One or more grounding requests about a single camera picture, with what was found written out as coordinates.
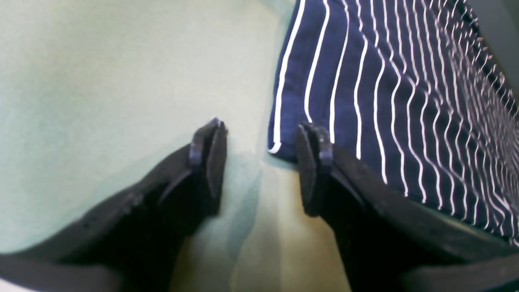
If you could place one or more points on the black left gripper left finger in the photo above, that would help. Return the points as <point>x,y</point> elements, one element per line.
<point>130,241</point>

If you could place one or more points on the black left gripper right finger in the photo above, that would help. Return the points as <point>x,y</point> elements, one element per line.
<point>388,243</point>

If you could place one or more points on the navy white striped T-shirt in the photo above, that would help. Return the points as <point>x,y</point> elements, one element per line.
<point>410,88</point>

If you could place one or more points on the light green table cloth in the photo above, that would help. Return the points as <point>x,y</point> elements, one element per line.
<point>94,93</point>

